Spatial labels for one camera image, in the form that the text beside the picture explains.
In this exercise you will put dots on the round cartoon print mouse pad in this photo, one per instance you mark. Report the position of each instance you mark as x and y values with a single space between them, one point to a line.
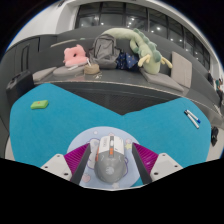
78 142

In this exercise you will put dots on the black bag on floor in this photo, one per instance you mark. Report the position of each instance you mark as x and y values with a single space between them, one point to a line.
214 136

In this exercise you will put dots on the grey backpack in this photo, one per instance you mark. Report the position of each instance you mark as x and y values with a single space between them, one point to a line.
104 51

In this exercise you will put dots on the flat grey seat cushion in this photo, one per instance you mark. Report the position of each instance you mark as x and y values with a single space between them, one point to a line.
44 74
161 80

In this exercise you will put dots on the blue-capped white marker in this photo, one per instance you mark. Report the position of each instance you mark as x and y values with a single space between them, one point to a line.
193 116

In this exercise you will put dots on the small green eraser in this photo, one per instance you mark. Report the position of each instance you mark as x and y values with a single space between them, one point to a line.
39 104

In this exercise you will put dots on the grey computer mouse orange accents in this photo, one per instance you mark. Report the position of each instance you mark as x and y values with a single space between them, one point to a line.
109 165

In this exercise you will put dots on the upright beige-grey square cushion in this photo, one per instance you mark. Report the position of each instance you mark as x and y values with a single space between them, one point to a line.
181 69

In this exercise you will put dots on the green dragon plush toy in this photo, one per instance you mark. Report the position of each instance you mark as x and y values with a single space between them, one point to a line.
148 53

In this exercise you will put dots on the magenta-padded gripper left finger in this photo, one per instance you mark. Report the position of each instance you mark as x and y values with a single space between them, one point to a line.
60 165

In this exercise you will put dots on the black hard case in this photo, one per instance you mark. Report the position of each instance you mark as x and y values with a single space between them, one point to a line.
19 87

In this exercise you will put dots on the person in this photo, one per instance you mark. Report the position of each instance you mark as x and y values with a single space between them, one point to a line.
220 87

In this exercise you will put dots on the navy star-print cloth bag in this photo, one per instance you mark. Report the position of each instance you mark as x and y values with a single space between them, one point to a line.
127 61

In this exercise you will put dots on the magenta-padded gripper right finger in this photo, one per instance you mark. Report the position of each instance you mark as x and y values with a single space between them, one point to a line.
164 165

